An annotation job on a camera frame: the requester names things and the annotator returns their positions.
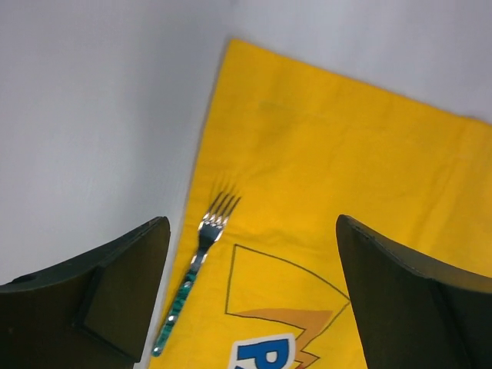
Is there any fork with green handle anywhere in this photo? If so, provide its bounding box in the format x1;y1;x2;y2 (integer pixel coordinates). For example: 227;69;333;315
151;187;241;357

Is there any yellow pikachu placemat cloth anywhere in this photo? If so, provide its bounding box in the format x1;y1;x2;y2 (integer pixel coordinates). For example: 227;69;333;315
150;39;491;368

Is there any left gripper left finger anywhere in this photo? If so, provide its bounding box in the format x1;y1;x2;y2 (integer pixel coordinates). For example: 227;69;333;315
1;217;171;368

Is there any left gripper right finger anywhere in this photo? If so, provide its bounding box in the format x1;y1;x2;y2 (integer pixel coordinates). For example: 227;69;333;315
336;214;491;368

